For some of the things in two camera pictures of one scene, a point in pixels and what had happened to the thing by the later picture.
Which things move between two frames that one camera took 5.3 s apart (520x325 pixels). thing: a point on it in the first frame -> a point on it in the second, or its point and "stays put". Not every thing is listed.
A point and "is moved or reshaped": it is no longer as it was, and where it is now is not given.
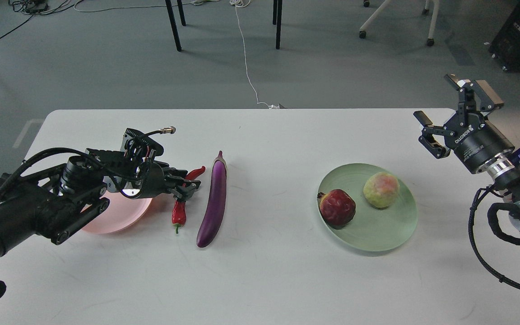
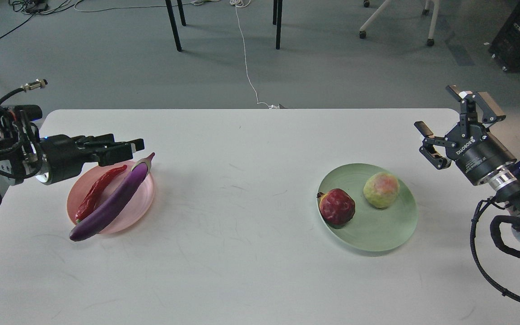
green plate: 372,228 stays put
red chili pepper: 178,217 is moved or reshaped
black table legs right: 277,16 stays put
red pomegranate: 337,208 stays put
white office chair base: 430,42 stays put
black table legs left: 172,21 stays put
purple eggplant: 212,219 is moved or reshaped
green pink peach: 381,189 stays put
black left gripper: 150,181 -> 63,156
